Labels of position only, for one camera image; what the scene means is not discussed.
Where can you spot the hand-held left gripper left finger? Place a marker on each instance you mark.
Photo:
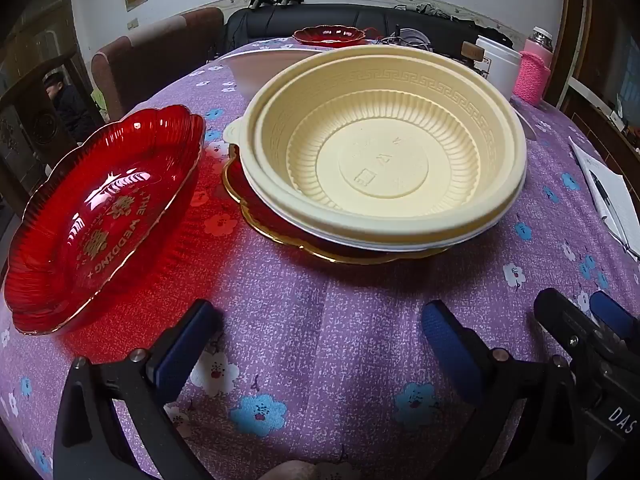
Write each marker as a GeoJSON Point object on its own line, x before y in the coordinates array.
{"type": "Point", "coordinates": [187, 350]}

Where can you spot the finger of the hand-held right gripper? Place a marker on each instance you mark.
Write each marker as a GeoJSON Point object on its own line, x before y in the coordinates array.
{"type": "Point", "coordinates": [615, 317]}
{"type": "Point", "coordinates": [570, 325]}

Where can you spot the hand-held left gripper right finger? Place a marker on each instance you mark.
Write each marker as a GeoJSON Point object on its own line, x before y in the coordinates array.
{"type": "Point", "coordinates": [450, 350]}

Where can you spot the red plate thick gold rim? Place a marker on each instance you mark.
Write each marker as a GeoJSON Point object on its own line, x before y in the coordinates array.
{"type": "Point", "coordinates": [270, 225]}

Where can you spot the red glass plate gold print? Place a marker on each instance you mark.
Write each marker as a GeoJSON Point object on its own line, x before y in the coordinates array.
{"type": "Point", "coordinates": [100, 220]}

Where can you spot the cream plastic bowl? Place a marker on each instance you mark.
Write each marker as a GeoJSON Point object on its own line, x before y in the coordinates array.
{"type": "Point", "coordinates": [385, 160]}
{"type": "Point", "coordinates": [232, 135]}

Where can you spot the white notebook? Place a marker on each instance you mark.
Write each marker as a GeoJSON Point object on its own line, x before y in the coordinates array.
{"type": "Point", "coordinates": [617, 195]}

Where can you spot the black pen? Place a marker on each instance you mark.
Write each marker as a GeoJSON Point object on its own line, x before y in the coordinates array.
{"type": "Point", "coordinates": [602, 192]}

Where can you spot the purple floral tablecloth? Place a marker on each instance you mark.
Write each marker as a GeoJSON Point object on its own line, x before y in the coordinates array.
{"type": "Point", "coordinates": [325, 335]}

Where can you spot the pink knit-sleeved bottle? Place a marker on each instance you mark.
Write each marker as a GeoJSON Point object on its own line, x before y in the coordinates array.
{"type": "Point", "coordinates": [532, 77]}

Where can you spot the white plastic container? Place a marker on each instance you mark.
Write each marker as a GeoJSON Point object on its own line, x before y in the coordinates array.
{"type": "Point", "coordinates": [500, 70]}

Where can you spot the brown upholstered armchair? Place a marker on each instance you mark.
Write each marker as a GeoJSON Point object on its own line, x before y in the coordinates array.
{"type": "Point", "coordinates": [150, 55]}

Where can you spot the black leather sofa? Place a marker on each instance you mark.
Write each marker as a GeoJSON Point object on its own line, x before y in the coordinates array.
{"type": "Point", "coordinates": [270, 22]}

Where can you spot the small red glass plate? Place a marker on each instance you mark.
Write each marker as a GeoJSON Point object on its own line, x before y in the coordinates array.
{"type": "Point", "coordinates": [325, 35]}

